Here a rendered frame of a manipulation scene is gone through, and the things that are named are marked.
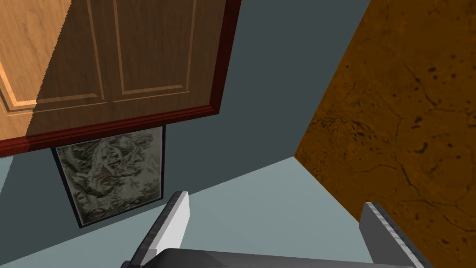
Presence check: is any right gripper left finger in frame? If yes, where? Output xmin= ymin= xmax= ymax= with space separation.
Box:
xmin=129 ymin=191 xmax=191 ymax=267

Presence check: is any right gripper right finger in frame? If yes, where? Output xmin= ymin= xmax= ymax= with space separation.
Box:
xmin=358 ymin=202 xmax=435 ymax=268

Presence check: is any brown wooden panelled door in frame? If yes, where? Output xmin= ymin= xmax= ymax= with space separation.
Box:
xmin=0 ymin=0 xmax=228 ymax=141

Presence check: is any grey framed wall picture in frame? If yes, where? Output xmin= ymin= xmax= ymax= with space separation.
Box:
xmin=51 ymin=126 xmax=166 ymax=229

